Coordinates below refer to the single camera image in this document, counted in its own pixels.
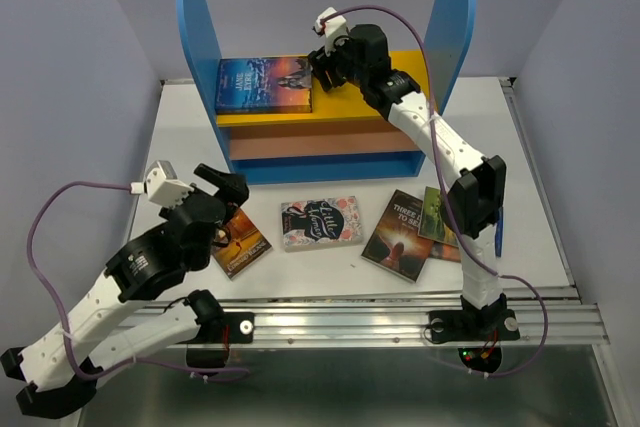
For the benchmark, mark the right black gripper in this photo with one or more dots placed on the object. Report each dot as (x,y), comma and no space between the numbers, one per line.
(320,63)

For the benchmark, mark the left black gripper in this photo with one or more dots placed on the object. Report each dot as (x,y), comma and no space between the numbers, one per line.
(234,185)

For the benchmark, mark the Jane Eyre book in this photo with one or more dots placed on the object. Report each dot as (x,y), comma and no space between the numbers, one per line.
(264,85)

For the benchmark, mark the Little Women book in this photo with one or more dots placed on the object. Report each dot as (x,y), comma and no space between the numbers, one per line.
(321,223)

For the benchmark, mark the Three Days to See book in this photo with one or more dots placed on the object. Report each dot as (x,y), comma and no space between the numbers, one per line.
(395,244)

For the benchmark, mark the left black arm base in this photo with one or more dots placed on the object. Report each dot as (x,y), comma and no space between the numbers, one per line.
(211,348)

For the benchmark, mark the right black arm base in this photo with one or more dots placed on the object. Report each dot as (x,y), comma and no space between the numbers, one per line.
(477,339)

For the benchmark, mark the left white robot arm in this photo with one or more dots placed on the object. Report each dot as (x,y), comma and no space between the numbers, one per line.
(63,370)

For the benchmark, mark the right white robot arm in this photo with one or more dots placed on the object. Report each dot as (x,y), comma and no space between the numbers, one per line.
(473,183)

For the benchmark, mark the Edward Tulane book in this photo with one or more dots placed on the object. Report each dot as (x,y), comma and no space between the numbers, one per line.
(246,245)

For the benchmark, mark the blue yellow wooden bookshelf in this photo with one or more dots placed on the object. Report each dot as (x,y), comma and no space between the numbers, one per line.
(332,136)

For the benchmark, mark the Animal Farm book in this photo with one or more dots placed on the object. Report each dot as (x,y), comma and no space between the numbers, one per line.
(432,225)

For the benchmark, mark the Tale of Two Cities book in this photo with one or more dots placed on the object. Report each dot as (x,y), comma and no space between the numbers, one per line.
(445,252)

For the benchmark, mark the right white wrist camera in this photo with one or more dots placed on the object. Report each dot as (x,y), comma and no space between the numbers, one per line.
(331,27)

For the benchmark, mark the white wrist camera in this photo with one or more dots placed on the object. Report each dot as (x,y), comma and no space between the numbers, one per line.
(161,186)
(331,27)

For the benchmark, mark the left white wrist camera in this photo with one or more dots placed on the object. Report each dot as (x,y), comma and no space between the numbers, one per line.
(161,186)

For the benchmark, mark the aluminium mounting rail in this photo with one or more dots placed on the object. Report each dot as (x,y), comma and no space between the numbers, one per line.
(395,320)

